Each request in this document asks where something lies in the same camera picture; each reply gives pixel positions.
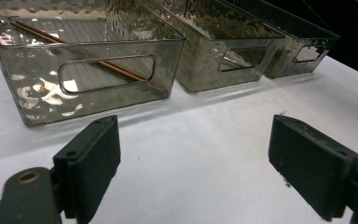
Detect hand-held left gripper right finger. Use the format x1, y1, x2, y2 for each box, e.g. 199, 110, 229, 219
268, 114, 358, 222

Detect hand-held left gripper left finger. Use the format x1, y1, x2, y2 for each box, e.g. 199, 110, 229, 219
52, 115, 121, 224

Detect smoky clear plastic bin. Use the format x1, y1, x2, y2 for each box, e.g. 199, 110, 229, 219
220, 0, 341, 79
0, 0, 186, 128
136, 0, 286, 94

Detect brown wooden chopstick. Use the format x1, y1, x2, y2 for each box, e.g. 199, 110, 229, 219
14, 19, 152, 81
9, 21, 148, 83

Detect white table sheet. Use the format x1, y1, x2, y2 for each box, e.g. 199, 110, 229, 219
0, 15, 358, 224

